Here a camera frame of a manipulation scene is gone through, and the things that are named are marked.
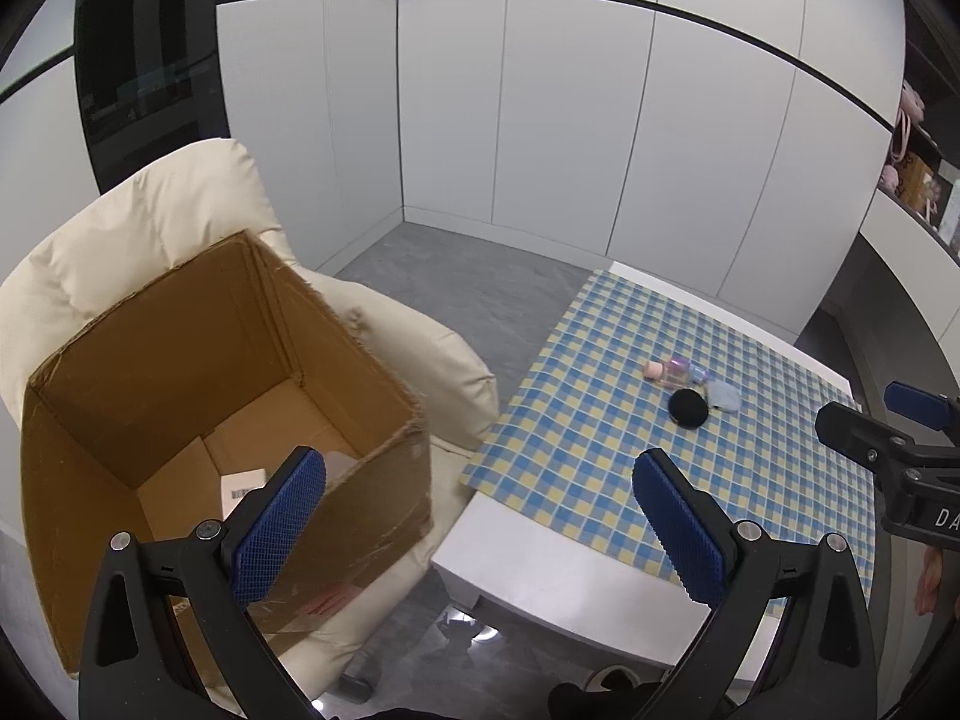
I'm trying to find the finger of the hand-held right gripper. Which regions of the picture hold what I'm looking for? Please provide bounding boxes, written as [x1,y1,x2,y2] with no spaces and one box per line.
[816,400,960,479]
[883,380,960,433]

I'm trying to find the person's right hand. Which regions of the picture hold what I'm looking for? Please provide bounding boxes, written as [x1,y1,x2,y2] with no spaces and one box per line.
[915,543,950,617]

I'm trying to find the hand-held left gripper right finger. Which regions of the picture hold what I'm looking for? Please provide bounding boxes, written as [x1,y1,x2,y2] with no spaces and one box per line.
[632,448,880,720]

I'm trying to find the brown cardboard box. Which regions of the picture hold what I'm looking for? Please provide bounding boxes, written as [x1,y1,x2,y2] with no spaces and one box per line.
[21,231,435,680]

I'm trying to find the black built-in appliance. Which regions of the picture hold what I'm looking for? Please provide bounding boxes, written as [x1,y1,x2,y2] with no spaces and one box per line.
[71,0,234,197]

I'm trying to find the black round powder puff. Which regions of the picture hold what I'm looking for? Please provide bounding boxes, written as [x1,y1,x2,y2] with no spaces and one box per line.
[667,388,710,428]

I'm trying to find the white low table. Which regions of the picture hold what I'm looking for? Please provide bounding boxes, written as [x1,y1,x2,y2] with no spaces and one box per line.
[431,261,879,673]

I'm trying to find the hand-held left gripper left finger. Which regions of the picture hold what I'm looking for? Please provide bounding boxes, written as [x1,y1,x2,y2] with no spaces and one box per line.
[78,446,329,720]

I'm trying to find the blue yellow checked tablecloth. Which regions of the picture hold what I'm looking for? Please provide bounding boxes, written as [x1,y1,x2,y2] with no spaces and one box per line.
[459,270,879,610]

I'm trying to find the brown paw print box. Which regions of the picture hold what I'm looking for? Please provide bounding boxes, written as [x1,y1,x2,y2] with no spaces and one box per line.
[898,153,943,215]

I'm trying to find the pink handbag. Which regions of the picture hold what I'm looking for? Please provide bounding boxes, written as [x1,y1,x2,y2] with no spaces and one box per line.
[890,78,926,167]

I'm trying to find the person's dark trousers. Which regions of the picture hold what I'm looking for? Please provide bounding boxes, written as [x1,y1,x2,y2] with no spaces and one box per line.
[547,671,677,720]

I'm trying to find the white slipper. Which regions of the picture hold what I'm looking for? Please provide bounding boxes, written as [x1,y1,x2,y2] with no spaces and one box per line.
[580,663,641,693]

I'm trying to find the cream padded chair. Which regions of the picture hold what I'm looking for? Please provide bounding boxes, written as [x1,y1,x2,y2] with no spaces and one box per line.
[0,137,500,702]

